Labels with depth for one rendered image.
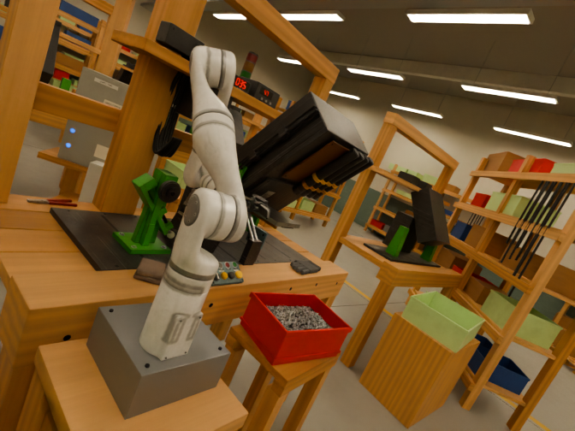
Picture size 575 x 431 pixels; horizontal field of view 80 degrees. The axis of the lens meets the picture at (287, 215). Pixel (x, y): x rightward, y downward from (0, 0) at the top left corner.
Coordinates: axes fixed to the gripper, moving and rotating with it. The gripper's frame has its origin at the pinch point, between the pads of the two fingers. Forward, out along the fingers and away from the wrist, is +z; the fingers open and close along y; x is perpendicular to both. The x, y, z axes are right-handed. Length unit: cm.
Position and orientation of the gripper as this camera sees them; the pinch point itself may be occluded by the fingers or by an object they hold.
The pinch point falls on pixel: (250, 215)
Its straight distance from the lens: 80.5
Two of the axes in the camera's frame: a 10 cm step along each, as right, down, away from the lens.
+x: -1.1, 9.1, 4.0
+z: 5.5, 3.9, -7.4
